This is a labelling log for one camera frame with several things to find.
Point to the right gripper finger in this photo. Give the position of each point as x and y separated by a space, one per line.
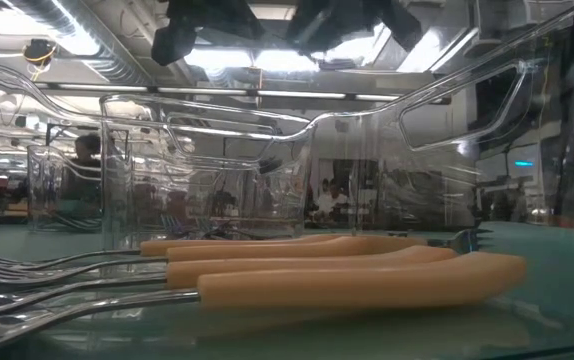
309 30
402 30

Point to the purple-headed iridescent fork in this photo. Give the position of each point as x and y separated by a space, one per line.
227 231

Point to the bright ceiling light panel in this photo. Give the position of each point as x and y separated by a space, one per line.
287 60

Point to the long ceiling light strip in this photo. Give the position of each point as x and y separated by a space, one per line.
202 91

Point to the clear plastic bin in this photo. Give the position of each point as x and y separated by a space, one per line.
47 190
287 330
207 150

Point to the person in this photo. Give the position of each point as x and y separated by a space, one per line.
87 150
332 202

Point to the green table mat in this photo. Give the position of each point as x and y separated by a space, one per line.
542 250

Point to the silver ventilation duct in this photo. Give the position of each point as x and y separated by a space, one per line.
92 40

